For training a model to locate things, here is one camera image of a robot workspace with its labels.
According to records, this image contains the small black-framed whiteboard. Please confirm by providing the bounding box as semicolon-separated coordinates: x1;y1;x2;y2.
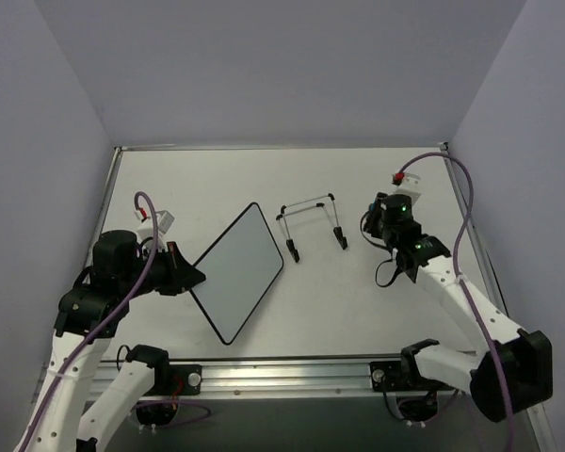
190;202;284;346

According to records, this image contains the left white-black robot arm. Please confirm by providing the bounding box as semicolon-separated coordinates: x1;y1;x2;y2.
15;230;206;451

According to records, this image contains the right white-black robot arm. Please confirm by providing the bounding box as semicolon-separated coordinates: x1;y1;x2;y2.
361;193;554;423

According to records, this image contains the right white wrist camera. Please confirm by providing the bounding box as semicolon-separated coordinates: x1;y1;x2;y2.
392;172;422;204

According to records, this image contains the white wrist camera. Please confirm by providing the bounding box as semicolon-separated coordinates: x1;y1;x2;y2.
392;172;422;204
135;208;175;238

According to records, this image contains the wire whiteboard stand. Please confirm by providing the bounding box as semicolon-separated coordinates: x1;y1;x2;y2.
275;192;348;264

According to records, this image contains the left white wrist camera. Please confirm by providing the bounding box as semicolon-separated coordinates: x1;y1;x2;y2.
135;208;175;238

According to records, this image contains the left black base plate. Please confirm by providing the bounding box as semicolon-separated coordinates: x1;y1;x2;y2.
164;363;202;398

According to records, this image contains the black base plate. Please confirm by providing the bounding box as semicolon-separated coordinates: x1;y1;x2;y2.
164;363;202;398
369;360;417;393

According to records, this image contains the front aluminium rail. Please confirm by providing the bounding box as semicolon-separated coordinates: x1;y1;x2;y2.
30;360;476;401

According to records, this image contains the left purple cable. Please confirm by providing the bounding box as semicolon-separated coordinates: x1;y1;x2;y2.
18;191;164;452

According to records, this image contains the left aluminium table rail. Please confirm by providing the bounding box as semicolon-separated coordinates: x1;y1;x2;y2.
99;147;123;230

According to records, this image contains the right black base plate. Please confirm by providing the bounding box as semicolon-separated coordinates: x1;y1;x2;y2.
369;360;417;393

